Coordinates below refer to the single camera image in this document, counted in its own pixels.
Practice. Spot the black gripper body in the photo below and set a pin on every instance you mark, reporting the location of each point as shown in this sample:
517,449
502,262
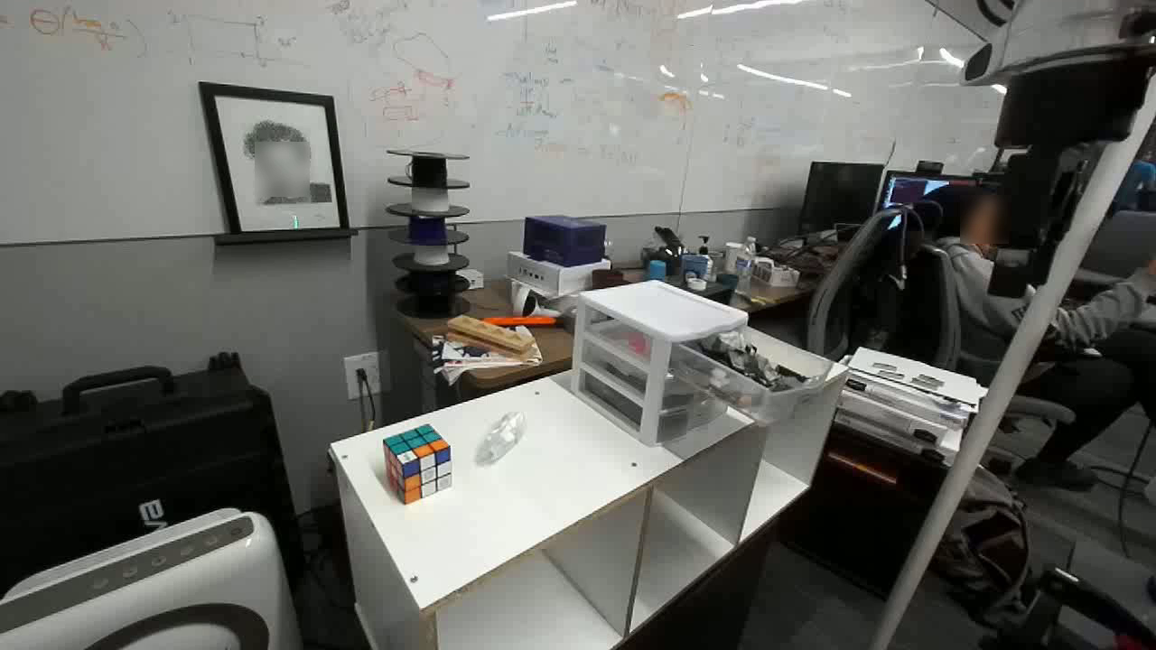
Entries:
1068,109

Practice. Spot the clear papers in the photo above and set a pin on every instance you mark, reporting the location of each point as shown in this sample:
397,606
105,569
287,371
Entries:
501,439

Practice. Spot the stack of papers and books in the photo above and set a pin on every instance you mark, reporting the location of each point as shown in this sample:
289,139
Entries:
908,390

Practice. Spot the white plastic drawer unit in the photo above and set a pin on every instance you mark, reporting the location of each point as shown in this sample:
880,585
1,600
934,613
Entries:
663,309

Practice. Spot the lit computer monitor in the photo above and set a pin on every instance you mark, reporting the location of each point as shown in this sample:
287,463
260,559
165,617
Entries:
922,191

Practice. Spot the seated person in grey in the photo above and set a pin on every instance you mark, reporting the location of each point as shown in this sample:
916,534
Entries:
1084,339

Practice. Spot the dark computer monitor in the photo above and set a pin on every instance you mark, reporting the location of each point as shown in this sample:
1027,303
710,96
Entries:
839,195

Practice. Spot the white diagonal pole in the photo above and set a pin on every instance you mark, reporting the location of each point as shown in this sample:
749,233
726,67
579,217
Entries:
1011,362

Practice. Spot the grey office chair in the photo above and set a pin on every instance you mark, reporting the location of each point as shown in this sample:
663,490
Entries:
844,264

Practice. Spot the white container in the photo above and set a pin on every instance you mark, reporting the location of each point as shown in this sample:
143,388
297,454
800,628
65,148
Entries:
737,262

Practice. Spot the dark backpack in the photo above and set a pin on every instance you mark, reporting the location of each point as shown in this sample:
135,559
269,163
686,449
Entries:
987,543

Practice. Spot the black floor equipment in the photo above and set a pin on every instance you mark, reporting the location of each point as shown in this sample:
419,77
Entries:
1084,617

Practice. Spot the blue box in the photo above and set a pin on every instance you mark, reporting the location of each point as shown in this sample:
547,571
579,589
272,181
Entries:
565,239

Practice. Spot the white flat box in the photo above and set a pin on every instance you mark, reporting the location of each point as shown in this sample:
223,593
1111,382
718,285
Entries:
547,275

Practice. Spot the wooden desk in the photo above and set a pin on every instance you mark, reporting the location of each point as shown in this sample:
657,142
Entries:
554,350

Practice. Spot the orange tool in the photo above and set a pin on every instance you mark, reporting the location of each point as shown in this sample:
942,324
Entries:
525,319

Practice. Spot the light wooden piece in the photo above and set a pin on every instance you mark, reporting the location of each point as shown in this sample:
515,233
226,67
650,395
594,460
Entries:
492,333

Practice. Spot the stack of filament spools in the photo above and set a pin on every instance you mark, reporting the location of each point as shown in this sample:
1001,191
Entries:
427,229

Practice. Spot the white crumpled cloth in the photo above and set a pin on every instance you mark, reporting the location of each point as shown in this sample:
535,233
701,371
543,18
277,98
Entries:
465,362

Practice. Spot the white cubby shelf unit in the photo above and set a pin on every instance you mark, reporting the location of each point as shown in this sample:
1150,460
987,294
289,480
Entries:
530,492

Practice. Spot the rubik's cube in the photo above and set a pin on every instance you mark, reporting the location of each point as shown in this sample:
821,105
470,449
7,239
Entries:
417,463

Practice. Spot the black framed picture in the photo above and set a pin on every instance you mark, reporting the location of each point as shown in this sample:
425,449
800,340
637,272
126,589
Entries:
279,163

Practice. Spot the black hard carrying case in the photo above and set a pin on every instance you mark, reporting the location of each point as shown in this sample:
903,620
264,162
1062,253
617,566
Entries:
131,455

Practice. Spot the white air purifier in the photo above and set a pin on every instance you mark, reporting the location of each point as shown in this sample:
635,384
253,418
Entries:
158,579

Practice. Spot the white wall outlet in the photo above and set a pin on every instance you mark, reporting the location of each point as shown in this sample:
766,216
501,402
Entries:
362,372

